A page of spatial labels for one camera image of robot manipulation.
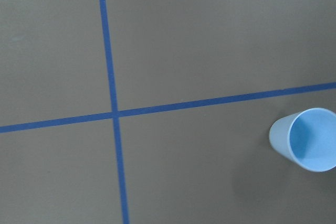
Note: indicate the light blue cup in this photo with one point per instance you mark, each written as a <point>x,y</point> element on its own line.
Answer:
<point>306,138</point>

